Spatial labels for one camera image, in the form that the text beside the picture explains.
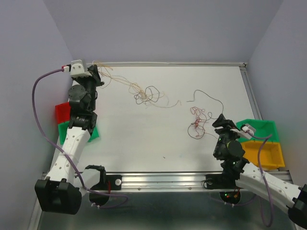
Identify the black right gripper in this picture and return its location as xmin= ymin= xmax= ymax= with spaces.
xmin=212 ymin=113 xmax=243 ymax=157

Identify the white thin cable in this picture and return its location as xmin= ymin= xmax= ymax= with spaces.
xmin=129 ymin=81 xmax=166 ymax=107

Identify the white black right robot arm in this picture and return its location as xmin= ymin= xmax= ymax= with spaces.
xmin=212 ymin=114 xmax=307 ymax=229

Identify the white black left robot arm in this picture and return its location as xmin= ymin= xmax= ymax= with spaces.
xmin=35 ymin=60 xmax=104 ymax=215

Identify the green plastic bin right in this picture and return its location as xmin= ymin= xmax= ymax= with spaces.
xmin=236 ymin=119 xmax=280 ymax=142

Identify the green plastic bin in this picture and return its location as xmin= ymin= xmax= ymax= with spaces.
xmin=236 ymin=119 xmax=280 ymax=142
xmin=58 ymin=121 xmax=99 ymax=145

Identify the red plastic bin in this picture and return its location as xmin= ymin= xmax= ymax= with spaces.
xmin=55 ymin=102 xmax=71 ymax=124

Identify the yellow plastic bin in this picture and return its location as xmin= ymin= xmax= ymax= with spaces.
xmin=241 ymin=140 xmax=285 ymax=170

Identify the green plastic bin left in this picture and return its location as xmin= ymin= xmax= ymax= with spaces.
xmin=58 ymin=121 xmax=99 ymax=145

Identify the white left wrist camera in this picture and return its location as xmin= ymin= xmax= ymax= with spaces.
xmin=70 ymin=59 xmax=88 ymax=78

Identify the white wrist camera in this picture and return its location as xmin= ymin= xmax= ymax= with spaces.
xmin=70 ymin=59 xmax=88 ymax=78
xmin=230 ymin=124 xmax=256 ymax=139

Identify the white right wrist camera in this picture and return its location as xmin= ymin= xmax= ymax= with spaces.
xmin=230 ymin=124 xmax=256 ymax=139

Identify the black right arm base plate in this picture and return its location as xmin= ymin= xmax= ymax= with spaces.
xmin=203 ymin=169 xmax=239 ymax=190

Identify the aluminium table frame rail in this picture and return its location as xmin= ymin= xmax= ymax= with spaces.
xmin=26 ymin=62 xmax=307 ymax=230

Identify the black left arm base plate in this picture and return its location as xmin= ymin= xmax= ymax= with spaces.
xmin=83 ymin=165 xmax=122 ymax=191

